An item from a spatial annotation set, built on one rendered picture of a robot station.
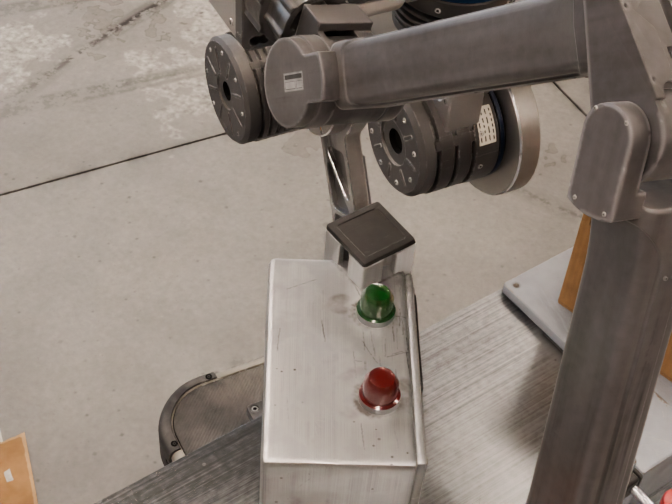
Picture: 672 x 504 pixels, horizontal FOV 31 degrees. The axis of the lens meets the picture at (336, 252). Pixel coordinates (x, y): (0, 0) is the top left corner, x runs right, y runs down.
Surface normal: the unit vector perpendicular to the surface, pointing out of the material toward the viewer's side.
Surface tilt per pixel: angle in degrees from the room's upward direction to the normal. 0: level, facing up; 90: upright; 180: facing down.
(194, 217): 0
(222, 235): 0
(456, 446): 0
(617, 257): 82
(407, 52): 74
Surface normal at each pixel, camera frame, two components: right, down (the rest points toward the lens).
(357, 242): 0.06, -0.69
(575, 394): -0.88, 0.09
